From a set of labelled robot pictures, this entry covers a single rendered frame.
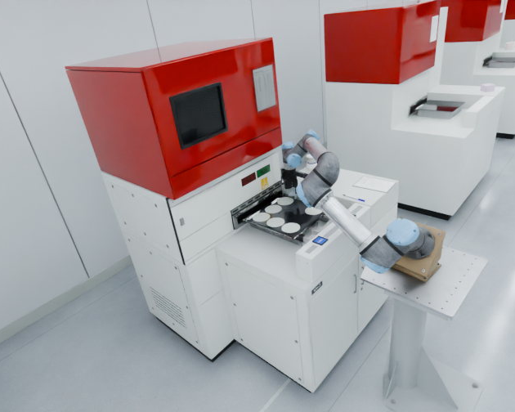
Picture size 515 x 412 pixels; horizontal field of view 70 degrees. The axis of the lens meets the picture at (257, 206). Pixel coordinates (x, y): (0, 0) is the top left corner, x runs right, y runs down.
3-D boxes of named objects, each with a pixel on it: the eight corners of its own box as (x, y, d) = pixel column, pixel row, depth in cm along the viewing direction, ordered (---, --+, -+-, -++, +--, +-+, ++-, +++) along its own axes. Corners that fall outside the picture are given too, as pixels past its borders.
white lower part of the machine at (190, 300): (151, 320, 278) (119, 228, 239) (230, 262, 328) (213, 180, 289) (213, 369, 233) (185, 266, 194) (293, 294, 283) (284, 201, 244)
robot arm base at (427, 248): (440, 232, 163) (434, 226, 156) (427, 264, 162) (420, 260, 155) (407, 222, 173) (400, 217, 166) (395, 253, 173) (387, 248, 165)
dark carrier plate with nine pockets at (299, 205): (245, 219, 214) (245, 218, 214) (283, 195, 235) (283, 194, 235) (293, 237, 192) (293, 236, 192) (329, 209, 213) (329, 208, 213)
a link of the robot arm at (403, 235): (431, 238, 155) (421, 230, 145) (406, 259, 159) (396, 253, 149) (410, 219, 163) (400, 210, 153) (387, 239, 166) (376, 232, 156)
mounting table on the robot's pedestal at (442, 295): (484, 281, 177) (489, 259, 171) (448, 340, 151) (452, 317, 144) (394, 249, 206) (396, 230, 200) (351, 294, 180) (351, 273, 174)
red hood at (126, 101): (100, 171, 220) (63, 65, 191) (203, 130, 269) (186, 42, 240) (175, 201, 172) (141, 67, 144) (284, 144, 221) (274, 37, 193)
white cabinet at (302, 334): (235, 348, 246) (213, 248, 207) (318, 270, 305) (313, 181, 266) (315, 405, 205) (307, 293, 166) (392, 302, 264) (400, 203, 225)
